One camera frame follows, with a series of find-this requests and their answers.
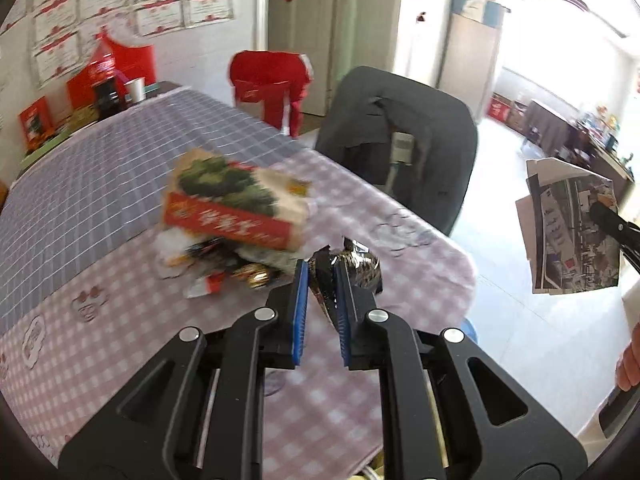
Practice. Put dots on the white paper cup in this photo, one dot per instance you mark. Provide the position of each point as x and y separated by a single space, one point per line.
136 90

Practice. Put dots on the grey jacket on chair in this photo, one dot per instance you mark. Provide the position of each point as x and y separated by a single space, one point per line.
416 143

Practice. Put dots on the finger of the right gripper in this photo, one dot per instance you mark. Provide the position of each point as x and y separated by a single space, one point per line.
625 233

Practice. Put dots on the dark cola bottle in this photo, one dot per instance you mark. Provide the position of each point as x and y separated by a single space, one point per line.
107 101

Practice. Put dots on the brown red paper food bag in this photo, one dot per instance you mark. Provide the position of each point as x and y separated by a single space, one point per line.
209 194

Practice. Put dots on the printed newspaper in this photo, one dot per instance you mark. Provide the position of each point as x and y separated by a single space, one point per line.
566 250

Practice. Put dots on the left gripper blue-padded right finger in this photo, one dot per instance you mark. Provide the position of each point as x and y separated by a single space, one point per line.
449 411

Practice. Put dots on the red gift box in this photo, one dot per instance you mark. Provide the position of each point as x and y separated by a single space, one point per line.
109 58

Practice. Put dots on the small red picture card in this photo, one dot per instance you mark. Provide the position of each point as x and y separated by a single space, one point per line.
37 124

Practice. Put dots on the red carton on floor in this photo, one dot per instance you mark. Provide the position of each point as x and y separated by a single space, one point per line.
499 108

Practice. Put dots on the person's right hand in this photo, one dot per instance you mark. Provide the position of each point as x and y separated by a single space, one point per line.
628 367

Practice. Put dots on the dark sideboard with items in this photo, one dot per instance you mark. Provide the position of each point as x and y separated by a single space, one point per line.
571 141

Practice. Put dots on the checkered pink grey tablecloth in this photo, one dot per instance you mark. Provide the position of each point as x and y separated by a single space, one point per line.
82 304

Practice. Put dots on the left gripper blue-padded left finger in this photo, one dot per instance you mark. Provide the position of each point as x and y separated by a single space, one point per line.
195 409

